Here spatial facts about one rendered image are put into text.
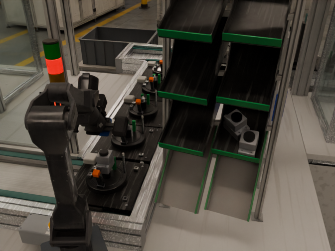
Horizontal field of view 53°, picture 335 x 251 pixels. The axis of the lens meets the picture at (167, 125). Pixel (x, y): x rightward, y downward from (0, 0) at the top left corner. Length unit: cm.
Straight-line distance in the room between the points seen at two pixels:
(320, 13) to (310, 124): 58
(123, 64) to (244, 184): 143
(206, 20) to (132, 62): 144
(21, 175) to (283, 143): 113
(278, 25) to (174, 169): 53
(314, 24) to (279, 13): 114
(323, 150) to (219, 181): 72
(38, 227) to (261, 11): 86
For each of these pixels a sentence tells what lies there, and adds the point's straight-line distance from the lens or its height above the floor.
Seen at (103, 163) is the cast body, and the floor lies 106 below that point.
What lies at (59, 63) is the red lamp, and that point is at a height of 134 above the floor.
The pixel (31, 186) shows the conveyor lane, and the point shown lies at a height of 92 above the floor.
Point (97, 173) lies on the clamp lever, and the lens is 108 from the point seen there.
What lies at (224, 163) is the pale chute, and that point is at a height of 110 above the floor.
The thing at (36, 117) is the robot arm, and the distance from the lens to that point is 64.
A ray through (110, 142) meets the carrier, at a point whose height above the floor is 97.
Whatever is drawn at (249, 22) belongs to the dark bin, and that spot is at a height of 154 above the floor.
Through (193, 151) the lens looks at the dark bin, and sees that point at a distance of 93.
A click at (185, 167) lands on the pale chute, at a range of 107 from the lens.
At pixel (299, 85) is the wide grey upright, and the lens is 212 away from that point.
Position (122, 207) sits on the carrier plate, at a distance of 111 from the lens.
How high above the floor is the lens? 175
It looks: 32 degrees down
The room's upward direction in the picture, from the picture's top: straight up
